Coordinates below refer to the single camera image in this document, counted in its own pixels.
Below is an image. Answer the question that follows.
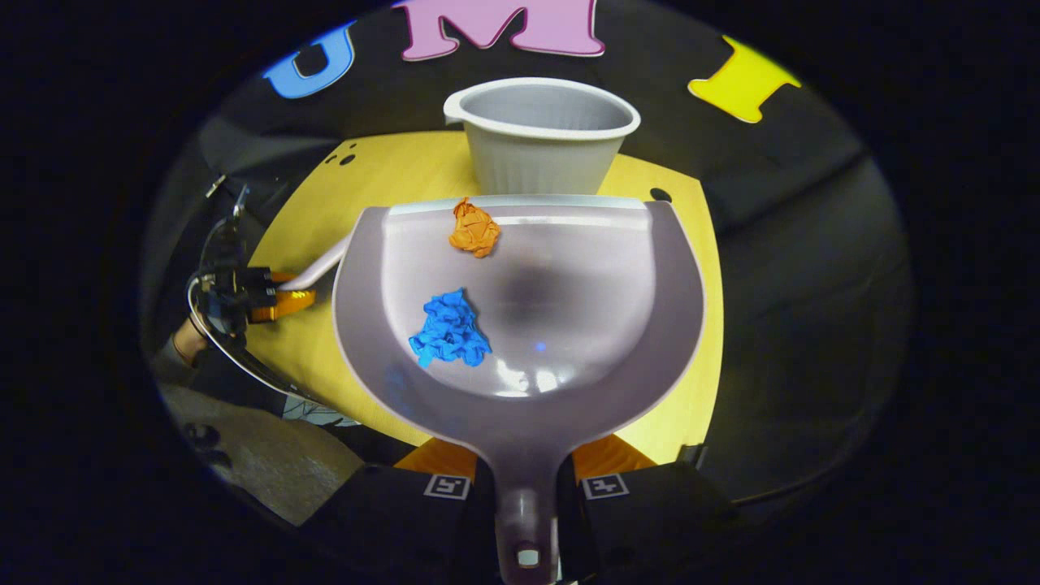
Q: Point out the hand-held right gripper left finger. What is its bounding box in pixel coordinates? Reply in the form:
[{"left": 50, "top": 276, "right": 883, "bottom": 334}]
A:
[{"left": 301, "top": 437, "right": 498, "bottom": 585}]

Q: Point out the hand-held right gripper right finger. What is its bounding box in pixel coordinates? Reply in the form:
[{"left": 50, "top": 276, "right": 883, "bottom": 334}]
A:
[{"left": 557, "top": 433, "right": 736, "bottom": 585}]

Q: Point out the blue paper trash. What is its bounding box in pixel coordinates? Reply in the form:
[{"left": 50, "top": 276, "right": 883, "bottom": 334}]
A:
[{"left": 408, "top": 288, "right": 493, "bottom": 370}]

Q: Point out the pale pink dustpan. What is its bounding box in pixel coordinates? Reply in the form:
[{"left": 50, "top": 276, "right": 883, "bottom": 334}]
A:
[{"left": 331, "top": 195, "right": 706, "bottom": 585}]

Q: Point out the orange paper trash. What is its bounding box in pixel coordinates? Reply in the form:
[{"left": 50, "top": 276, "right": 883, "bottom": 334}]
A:
[{"left": 448, "top": 197, "right": 502, "bottom": 259}]

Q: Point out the white ribbed garbage bin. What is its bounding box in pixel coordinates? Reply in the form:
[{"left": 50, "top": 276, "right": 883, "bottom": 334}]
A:
[{"left": 443, "top": 77, "right": 641, "bottom": 197}]

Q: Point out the wooden desktop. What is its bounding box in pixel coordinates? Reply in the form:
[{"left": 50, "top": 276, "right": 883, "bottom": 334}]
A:
[{"left": 244, "top": 130, "right": 724, "bottom": 468}]

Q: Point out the black backdrop cloth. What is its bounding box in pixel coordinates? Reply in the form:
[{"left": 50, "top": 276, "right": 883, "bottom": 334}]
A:
[{"left": 138, "top": 0, "right": 915, "bottom": 505}]

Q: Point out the thin gripper cable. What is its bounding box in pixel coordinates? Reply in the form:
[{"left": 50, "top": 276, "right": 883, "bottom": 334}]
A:
[{"left": 185, "top": 272, "right": 330, "bottom": 403}]

